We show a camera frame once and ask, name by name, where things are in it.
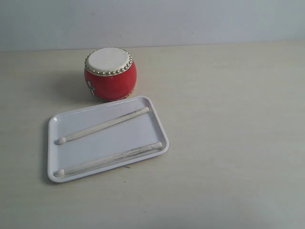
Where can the small red drum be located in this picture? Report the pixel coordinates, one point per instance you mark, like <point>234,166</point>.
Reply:
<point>110,73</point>

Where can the wooden drumstick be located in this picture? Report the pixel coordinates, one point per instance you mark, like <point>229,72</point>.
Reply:
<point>106,160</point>
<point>99,127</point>

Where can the white rectangular plastic tray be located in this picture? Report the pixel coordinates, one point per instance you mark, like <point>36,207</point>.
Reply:
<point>140,131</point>

